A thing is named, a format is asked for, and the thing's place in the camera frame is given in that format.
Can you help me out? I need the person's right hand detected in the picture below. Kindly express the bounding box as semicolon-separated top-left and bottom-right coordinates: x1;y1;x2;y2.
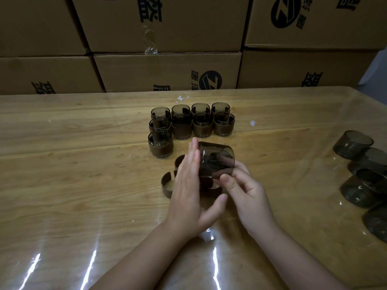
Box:
219;159;279;239

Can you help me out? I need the person's left hand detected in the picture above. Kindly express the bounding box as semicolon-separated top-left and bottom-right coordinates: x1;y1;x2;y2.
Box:
164;137;229;242

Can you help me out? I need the pile of brown sleeve rings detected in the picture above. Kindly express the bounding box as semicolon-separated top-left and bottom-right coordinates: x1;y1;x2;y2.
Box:
174;154;224;198

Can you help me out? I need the smoky tinted glass cup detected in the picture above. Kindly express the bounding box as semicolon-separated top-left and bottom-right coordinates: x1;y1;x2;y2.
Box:
191;103;211;116
171;114;194;140
151;106;172;122
210;102;231;116
148;129;174;158
213;112;235;137
192;112;214;138
171;104;192;118
197;141;236;180
148;118;173;135

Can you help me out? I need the cluster of smoky glass cups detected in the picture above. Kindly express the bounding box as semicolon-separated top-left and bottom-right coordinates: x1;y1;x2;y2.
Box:
332;130;387;242

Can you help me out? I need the person's left forearm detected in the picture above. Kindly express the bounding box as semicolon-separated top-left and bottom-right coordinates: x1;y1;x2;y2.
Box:
89;223;194;290

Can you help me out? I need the person's right forearm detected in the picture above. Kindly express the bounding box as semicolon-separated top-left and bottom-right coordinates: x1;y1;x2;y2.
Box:
251;223;348;290

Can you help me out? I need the stack of brown cardboard boxes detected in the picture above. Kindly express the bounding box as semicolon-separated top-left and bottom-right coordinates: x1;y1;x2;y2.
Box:
0;0;387;95

